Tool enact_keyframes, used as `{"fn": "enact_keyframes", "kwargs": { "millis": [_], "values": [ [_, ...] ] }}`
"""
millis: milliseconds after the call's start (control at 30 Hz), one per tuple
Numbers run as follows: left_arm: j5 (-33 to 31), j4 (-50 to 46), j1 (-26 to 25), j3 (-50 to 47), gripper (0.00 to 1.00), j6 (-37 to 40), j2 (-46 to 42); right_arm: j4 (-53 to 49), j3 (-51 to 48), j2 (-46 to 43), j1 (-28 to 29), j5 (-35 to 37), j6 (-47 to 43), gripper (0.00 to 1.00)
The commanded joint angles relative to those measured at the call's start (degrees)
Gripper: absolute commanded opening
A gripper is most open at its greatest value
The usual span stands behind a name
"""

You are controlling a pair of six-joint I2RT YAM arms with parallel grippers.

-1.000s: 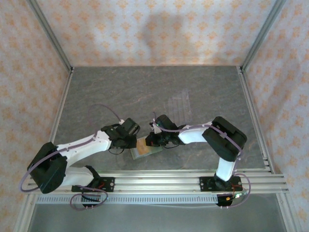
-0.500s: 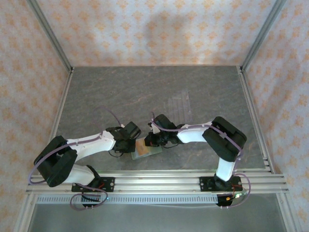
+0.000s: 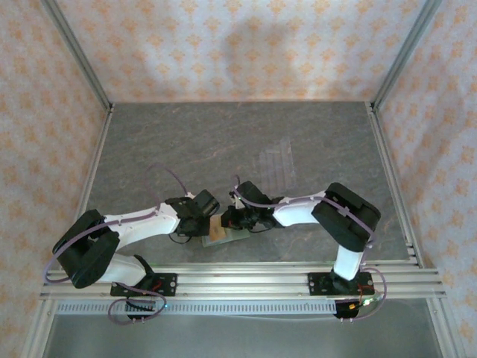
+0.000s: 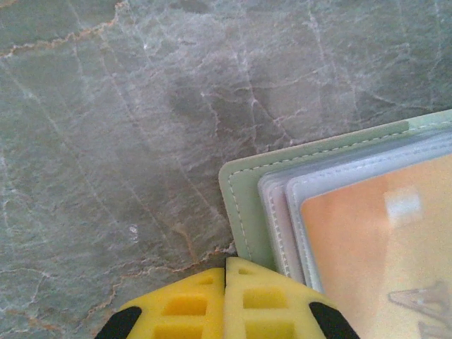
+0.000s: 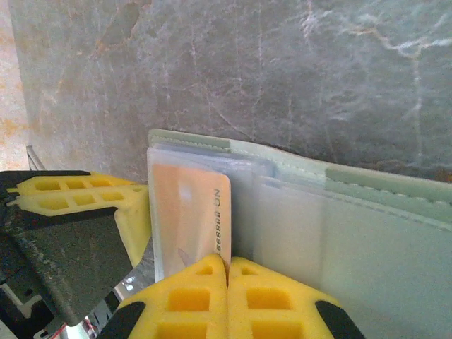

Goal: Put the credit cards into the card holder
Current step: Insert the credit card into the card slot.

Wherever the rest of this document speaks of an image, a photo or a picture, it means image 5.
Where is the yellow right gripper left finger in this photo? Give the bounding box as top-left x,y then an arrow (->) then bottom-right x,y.
100,254 -> 229,339

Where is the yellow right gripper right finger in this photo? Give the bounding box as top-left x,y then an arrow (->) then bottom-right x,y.
227,256 -> 367,339

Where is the gold credit card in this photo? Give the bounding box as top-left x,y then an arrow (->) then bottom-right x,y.
152,164 -> 232,280

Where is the mint green card holder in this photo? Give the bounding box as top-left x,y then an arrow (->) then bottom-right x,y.
146,129 -> 452,339

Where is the aluminium mounting rail beam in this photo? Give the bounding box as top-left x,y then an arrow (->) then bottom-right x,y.
83,303 -> 119,338

